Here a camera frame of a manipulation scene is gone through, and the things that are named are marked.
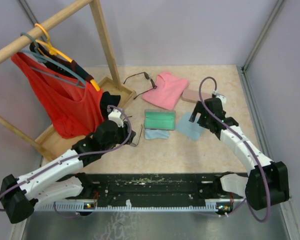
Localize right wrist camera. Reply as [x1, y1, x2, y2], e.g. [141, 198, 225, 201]
[212, 90, 227, 105]

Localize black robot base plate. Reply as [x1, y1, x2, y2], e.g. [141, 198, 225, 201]
[68, 173, 243, 207]

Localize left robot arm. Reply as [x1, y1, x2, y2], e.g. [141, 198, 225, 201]
[0, 120, 136, 224]

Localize large light blue cloth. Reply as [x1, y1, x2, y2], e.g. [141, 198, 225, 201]
[175, 112, 204, 141]

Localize yellow plastic hanger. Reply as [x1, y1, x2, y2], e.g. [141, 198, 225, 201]
[33, 23, 101, 91]

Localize wooden clothes rack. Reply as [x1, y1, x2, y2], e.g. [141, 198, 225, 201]
[0, 0, 136, 161]

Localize thin wire-frame sunglasses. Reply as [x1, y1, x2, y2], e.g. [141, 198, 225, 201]
[128, 115, 144, 147]

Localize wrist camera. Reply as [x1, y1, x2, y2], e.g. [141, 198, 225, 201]
[212, 90, 227, 105]
[108, 109, 125, 128]

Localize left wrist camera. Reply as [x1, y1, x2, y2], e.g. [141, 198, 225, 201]
[108, 109, 125, 128]

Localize red hanging shirt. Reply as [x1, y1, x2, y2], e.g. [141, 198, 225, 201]
[11, 52, 105, 139]

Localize pink folded shirt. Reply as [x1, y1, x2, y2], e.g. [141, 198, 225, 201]
[142, 71, 189, 111]

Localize grey-blue plastic hanger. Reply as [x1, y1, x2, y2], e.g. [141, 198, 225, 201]
[19, 32, 87, 88]

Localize small light blue cloth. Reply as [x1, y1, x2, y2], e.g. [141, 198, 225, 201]
[145, 129, 170, 140]

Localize aluminium frame rail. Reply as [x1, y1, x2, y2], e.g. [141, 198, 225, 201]
[34, 198, 243, 215]

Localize pink glasses case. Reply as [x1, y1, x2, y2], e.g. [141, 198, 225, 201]
[181, 89, 212, 104]

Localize tortoiseshell sunglasses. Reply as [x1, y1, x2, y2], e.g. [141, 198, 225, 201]
[123, 71, 158, 100]

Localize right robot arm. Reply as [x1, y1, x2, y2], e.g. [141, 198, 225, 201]
[189, 97, 290, 211]

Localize dark striped hanging garment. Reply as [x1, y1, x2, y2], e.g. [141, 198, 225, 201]
[29, 43, 121, 120]

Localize grey glasses case green lining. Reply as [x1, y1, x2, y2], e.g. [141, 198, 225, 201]
[144, 109, 176, 131]

